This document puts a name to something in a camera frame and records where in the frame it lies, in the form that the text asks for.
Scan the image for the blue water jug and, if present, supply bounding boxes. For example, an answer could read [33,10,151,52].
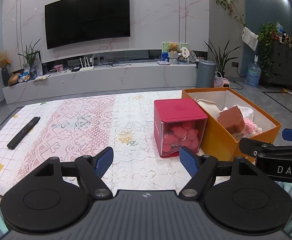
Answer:
[245,55,261,88]

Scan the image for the pink crocheted toy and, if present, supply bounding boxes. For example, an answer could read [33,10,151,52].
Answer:
[242,117,263,135]

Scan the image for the dark dresser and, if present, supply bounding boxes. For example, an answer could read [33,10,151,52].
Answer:
[258,40,292,88]

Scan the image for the pink woven basket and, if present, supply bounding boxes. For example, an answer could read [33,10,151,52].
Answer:
[213,71,224,88]

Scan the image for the orange cardboard box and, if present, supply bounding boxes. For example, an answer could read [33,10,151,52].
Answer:
[182,87,281,162]

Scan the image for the brown plush toy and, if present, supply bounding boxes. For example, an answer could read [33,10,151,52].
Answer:
[217,105,245,134]

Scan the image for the white router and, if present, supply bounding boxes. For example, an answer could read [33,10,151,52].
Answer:
[79,55,94,71]

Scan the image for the white cloth bag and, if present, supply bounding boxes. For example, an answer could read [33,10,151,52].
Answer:
[197,99,226,117]

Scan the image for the black console cables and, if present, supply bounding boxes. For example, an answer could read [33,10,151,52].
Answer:
[107,60,131,67]

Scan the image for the green printed board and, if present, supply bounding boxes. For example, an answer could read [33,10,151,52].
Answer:
[162,42,188,62]

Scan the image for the red plastic box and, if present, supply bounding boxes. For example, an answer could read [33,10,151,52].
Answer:
[154,98,208,158]

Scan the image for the white marble tv console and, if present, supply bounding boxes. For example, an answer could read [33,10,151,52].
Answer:
[2,61,198,105]

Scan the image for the black wall television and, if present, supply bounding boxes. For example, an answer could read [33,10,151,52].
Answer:
[44,0,131,50]

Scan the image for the brown round bread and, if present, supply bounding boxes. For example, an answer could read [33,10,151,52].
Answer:
[8,72,22,86]

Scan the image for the clear plastic bag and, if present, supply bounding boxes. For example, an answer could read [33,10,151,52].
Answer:
[233,105,254,120]

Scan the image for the green potted plant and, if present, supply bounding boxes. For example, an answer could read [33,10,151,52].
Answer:
[17,39,42,77]

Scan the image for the green ivy plant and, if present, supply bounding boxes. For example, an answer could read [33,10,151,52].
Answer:
[257,22,279,77]

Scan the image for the white towel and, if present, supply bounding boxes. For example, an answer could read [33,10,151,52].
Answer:
[241,27,259,51]

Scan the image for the hanging vine plant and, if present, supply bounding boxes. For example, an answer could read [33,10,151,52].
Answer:
[214,0,246,27]

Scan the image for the grey trash can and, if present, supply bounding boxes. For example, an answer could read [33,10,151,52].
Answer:
[196,60,217,88]

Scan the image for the black remote control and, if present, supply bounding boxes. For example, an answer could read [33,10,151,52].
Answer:
[7,117,41,150]

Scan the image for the tall leafy potted plant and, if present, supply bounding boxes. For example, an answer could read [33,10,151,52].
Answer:
[203,39,241,78]

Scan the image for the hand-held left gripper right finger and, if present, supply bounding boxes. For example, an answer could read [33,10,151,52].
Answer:
[178,146,260,200]

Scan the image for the dark vase with dried flowers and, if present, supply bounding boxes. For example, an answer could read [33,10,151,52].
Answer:
[0,51,11,87]

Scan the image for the snack packets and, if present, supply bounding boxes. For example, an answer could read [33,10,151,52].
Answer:
[18,70,31,82]

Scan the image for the white round fan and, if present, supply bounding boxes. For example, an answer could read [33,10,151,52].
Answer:
[179,46,189,62]

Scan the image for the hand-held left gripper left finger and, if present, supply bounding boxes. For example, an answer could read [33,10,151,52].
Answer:
[33,147,114,200]

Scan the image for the small teddy bear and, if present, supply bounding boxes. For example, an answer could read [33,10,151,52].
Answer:
[167,42,179,54]

